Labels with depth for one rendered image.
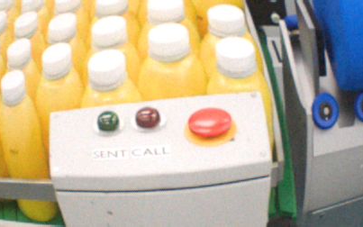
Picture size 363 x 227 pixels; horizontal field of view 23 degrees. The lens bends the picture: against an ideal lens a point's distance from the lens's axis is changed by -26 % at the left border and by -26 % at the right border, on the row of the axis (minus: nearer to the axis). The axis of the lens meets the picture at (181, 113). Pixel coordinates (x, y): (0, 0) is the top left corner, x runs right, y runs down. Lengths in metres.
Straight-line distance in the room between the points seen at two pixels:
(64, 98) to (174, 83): 0.12
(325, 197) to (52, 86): 0.38
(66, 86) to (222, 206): 0.24
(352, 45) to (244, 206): 0.26
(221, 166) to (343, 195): 0.38
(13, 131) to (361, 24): 0.44
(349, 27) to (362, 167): 0.24
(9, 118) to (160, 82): 0.19
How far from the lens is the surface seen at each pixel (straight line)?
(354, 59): 1.14
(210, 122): 0.96
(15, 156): 1.11
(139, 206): 0.96
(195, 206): 0.96
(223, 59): 1.07
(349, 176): 1.26
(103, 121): 0.98
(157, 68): 1.11
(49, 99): 1.11
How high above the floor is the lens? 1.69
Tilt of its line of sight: 37 degrees down
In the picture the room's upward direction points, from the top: 5 degrees counter-clockwise
